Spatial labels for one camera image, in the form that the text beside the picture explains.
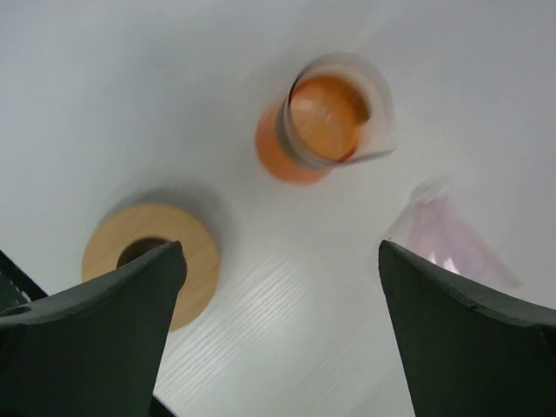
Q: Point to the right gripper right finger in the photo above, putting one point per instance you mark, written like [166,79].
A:
[467,349]

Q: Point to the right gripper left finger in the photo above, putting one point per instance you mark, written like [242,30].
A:
[94,349]

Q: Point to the wooden dripper ring holder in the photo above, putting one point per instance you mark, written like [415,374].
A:
[134,231]

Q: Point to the orange glass carafe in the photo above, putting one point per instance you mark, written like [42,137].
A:
[338,111]

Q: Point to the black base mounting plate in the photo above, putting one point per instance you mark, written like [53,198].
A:
[16,287]

